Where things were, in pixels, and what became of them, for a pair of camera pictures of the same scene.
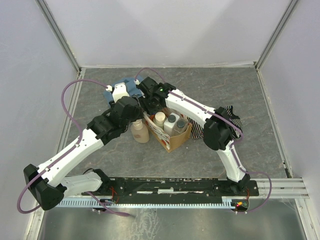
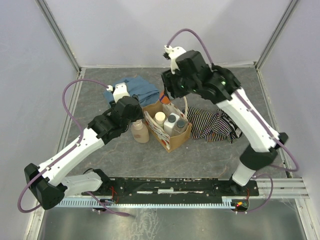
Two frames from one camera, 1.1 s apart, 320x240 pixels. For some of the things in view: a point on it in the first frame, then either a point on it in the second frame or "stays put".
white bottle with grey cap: (169, 123) stays put
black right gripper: (143, 99) to (169, 79)
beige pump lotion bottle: (140, 132) stays put
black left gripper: (138, 113) stays put
